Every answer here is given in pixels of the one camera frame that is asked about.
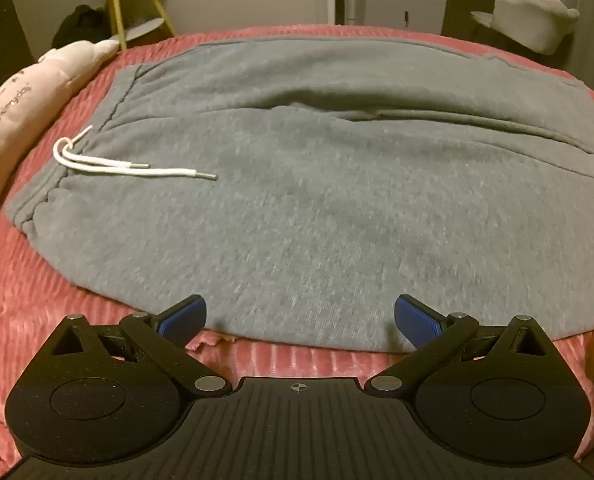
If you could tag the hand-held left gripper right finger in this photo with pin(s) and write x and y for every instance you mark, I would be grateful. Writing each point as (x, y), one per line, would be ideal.
(419, 320)

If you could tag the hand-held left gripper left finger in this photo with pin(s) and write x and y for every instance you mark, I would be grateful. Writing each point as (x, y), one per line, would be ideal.
(184, 316)

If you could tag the grey sweatpants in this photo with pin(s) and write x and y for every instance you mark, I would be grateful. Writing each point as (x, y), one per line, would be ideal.
(327, 200)

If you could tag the pink ribbed bed blanket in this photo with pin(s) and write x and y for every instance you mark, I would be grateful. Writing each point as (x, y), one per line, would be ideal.
(77, 320)

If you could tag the pale pink plush pillow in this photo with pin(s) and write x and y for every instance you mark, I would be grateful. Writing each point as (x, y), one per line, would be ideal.
(27, 95)

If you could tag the black bag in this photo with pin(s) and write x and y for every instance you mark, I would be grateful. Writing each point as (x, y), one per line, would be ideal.
(79, 25)

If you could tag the yellow side table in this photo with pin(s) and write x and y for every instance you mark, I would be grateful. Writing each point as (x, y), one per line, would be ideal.
(117, 5)

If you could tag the white plush chair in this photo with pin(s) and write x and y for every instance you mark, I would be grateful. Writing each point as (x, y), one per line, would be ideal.
(532, 20)

